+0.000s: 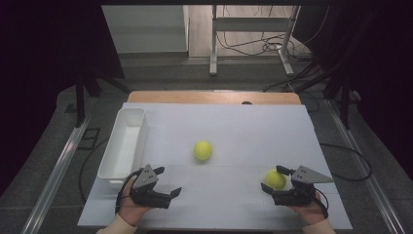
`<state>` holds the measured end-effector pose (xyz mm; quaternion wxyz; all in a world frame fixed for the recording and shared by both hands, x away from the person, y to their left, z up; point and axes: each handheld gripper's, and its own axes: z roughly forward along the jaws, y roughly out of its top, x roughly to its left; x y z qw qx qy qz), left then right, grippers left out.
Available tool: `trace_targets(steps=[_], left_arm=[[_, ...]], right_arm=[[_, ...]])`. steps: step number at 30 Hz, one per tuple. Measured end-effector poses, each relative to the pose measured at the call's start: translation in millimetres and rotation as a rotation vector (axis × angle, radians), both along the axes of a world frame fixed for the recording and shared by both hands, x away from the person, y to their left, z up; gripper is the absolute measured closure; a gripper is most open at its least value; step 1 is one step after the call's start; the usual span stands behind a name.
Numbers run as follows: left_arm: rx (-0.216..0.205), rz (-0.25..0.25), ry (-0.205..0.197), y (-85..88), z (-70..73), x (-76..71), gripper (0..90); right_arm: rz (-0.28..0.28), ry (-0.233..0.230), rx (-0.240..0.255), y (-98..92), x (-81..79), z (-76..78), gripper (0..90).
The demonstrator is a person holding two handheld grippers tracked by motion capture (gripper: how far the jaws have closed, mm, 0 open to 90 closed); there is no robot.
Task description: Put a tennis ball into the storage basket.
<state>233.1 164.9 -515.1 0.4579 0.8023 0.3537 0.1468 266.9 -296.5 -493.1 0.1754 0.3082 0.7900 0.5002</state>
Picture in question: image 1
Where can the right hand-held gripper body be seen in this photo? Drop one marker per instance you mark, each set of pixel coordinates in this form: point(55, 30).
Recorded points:
point(303, 185)

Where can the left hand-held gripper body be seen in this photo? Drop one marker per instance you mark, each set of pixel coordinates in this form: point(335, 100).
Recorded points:
point(146, 182)

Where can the yellow tennis ball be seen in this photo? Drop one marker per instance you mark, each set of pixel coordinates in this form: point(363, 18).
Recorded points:
point(274, 179)
point(203, 150)

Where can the person's right hand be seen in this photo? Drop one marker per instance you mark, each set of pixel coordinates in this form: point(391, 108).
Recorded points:
point(310, 213)

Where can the person's left hand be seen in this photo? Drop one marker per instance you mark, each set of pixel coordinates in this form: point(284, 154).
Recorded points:
point(131, 209)

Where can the white plastic bin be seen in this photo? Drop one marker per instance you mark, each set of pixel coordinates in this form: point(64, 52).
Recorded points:
point(125, 146)

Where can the small dark knob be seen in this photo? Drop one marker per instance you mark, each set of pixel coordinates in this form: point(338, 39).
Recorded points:
point(246, 103)

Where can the wooden table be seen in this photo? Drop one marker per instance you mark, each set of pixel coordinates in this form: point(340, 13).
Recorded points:
point(201, 97)

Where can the black metal stand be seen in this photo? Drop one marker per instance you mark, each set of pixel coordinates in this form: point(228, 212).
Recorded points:
point(345, 97)
point(80, 97)

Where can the white cabinet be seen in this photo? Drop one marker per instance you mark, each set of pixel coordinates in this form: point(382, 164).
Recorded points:
point(146, 29)

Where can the dark curtain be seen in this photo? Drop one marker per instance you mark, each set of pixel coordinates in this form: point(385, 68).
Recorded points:
point(42, 65)
point(380, 65)

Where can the aluminium floor rail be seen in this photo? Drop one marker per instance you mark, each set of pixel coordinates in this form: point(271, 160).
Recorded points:
point(360, 156)
point(58, 172)

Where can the white metal desk frame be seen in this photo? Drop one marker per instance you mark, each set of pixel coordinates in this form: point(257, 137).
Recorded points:
point(251, 24)

